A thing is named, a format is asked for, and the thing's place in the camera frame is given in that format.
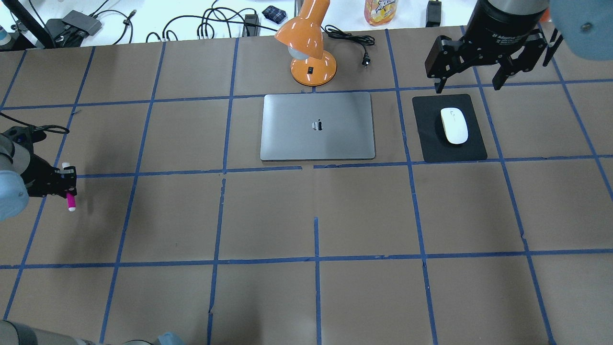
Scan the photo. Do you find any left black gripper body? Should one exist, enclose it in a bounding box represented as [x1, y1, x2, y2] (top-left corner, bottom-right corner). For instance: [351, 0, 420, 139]
[24, 156, 65, 198]

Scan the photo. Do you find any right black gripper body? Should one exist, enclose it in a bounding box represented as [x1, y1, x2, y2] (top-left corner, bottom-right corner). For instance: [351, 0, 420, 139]
[460, 0, 549, 55]

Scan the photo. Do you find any pink highlighter pen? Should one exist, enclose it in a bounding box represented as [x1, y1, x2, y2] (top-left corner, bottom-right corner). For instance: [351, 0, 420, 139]
[61, 162, 77, 212]

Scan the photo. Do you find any white computer mouse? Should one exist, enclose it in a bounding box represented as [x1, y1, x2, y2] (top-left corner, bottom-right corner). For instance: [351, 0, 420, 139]
[440, 107, 468, 145]

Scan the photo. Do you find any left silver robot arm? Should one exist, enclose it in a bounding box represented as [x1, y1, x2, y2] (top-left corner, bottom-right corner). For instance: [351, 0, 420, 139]
[0, 126, 78, 221]

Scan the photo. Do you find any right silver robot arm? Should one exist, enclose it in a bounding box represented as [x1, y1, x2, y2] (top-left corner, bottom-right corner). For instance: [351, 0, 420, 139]
[424, 0, 613, 93]

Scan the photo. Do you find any black mousepad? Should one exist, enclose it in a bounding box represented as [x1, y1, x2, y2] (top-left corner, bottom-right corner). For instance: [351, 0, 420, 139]
[412, 94, 488, 163]

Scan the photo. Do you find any black power adapter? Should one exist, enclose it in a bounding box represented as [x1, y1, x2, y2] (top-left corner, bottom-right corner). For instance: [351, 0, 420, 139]
[425, 0, 442, 27]

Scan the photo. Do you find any yellow drink bottle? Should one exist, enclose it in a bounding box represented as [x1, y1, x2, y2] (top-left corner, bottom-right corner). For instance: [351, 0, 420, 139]
[363, 0, 398, 26]

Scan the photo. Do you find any grey closed laptop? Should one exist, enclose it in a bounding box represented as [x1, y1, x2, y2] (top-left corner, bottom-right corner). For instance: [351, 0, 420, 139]
[259, 92, 376, 161]

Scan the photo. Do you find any black monitor stand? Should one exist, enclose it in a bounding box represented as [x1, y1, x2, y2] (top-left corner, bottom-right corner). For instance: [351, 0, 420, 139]
[2, 0, 56, 49]

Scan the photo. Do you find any orange desk lamp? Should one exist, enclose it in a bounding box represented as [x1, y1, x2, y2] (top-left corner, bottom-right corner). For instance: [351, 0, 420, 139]
[274, 0, 337, 87]

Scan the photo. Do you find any dark blue checkered pouch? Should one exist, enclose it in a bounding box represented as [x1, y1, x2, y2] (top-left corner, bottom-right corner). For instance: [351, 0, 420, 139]
[262, 6, 287, 24]

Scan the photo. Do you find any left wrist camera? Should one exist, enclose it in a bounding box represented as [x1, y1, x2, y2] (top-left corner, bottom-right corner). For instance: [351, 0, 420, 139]
[2, 126, 34, 146]

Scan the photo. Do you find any black lamp power cord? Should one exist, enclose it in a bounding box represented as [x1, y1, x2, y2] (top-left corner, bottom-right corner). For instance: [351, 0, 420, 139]
[324, 25, 375, 68]

